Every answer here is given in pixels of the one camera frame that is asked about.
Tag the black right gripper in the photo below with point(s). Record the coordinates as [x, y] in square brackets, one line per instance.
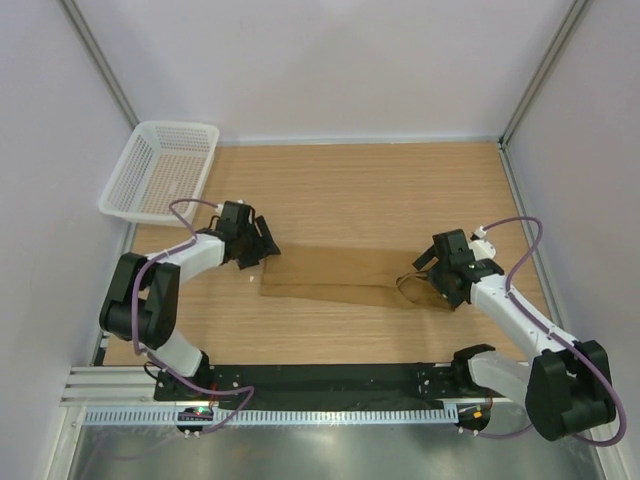
[453, 297]

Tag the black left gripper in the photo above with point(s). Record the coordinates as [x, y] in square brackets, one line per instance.
[264, 244]

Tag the tan ribbed tank top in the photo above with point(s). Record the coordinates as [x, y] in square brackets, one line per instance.
[374, 277]

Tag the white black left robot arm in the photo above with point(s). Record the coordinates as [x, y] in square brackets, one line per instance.
[141, 303]

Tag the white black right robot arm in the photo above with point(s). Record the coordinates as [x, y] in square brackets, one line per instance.
[564, 384]

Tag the white perforated plastic basket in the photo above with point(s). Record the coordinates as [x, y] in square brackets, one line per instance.
[163, 161]

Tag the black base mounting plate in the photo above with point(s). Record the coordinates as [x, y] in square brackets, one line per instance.
[347, 387]

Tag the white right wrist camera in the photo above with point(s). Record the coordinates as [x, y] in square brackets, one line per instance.
[481, 247]

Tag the aluminium frame rail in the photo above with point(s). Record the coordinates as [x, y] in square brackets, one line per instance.
[119, 385]

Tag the slotted grey cable duct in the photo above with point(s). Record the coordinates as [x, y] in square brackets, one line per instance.
[184, 416]

